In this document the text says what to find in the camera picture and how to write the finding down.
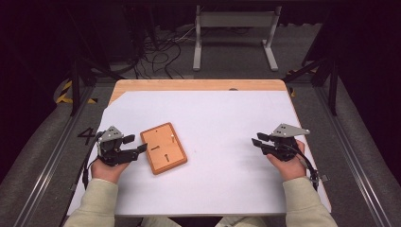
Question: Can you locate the black metal stand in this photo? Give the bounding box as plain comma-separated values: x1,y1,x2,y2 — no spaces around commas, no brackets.
64,9,122,116
283,56,340,116

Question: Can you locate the hand-held gripper cable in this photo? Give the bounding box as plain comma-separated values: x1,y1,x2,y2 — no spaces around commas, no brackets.
80,131,103,190
289,144,330,192

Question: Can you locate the right hand-held gripper cable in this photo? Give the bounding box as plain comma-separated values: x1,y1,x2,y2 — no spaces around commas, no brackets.
289,144,330,192

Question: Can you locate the left hand-held gripper cable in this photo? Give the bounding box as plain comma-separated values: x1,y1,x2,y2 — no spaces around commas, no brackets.
80,131,103,190

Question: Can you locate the aluminium floor rail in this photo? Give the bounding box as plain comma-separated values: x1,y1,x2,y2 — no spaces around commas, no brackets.
13,84,96,227
315,84,392,227

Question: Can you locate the white metal stand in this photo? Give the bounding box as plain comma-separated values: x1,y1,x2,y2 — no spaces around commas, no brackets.
192,5,283,72

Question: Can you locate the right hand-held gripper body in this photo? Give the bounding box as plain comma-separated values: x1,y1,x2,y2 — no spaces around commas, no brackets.
264,123,311,163

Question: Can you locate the person's right hand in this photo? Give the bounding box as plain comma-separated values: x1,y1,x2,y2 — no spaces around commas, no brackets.
266,140,307,183

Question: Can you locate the yellow black hazard tape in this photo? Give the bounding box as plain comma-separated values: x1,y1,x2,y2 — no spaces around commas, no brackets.
56,79,98,105
286,67,316,98

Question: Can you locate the wooden tray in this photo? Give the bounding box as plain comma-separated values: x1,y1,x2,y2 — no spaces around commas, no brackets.
139,122,188,176

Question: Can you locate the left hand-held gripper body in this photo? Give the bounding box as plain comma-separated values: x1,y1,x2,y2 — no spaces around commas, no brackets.
95,126,140,167

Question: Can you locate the tangle of black floor cables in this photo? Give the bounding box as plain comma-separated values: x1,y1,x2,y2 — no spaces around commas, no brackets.
131,26,197,79

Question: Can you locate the white table sheet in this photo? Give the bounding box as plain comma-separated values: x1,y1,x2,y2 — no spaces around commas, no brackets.
66,90,332,217

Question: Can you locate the person's left hand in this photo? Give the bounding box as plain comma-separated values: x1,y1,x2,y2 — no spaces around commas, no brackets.
91,158,131,184

